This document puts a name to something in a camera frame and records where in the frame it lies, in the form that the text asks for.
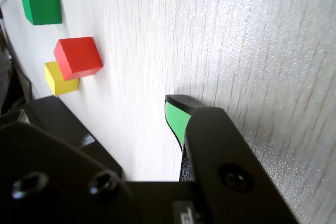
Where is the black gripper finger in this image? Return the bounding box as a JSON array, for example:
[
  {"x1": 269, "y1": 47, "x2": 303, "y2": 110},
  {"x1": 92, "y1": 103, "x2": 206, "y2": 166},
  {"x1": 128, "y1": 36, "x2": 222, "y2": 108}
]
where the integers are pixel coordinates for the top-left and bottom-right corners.
[
  {"x1": 164, "y1": 94, "x2": 300, "y2": 224},
  {"x1": 0, "y1": 108, "x2": 142, "y2": 224}
]

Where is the yellow wooden cube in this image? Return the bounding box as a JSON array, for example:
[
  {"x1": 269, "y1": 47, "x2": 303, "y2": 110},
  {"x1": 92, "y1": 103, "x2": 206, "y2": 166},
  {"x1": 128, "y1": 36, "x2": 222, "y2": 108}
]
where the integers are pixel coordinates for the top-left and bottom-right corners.
[{"x1": 44, "y1": 61, "x2": 80, "y2": 97}]

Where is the red wooden cube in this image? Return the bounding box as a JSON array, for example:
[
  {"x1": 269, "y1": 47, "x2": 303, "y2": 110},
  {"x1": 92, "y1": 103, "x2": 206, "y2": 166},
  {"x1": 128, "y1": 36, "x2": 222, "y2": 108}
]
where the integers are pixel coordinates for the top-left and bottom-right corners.
[{"x1": 53, "y1": 36, "x2": 103, "y2": 81}]

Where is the green wooden cube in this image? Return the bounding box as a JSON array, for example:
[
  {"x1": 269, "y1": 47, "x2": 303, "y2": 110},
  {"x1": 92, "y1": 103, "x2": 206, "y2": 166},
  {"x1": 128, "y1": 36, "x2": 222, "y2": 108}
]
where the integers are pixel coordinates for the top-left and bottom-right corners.
[{"x1": 19, "y1": 0, "x2": 63, "y2": 26}]

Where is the black open box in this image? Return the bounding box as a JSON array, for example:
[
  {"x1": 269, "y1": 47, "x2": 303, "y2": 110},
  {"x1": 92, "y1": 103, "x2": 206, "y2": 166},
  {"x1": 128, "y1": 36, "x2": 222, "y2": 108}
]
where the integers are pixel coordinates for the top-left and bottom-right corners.
[{"x1": 51, "y1": 95, "x2": 124, "y2": 182}]

